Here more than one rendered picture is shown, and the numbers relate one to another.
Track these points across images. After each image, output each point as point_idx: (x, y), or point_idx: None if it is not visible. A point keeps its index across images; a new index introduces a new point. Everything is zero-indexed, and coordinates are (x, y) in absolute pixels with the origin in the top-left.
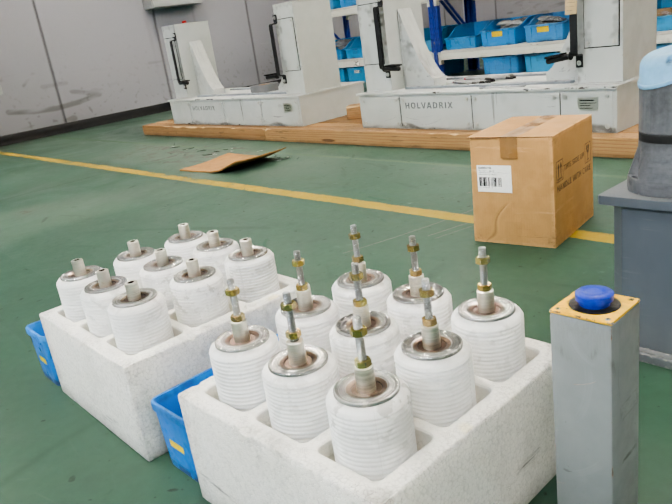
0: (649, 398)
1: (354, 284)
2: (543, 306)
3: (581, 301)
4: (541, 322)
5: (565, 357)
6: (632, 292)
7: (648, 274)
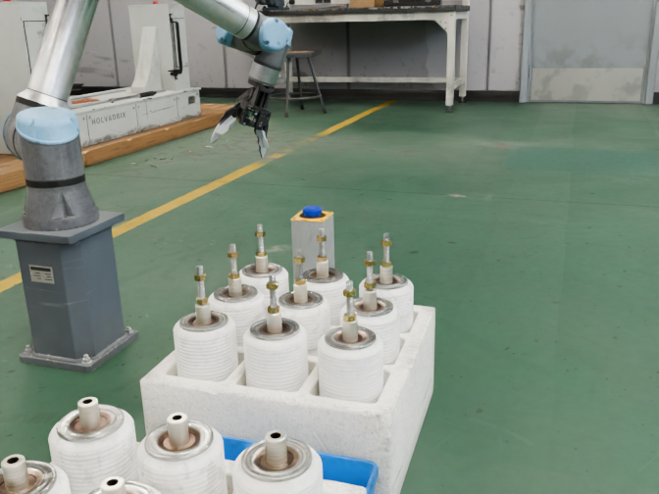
0: (168, 351)
1: (302, 266)
2: None
3: (321, 211)
4: (19, 406)
5: (327, 243)
6: (94, 307)
7: (100, 285)
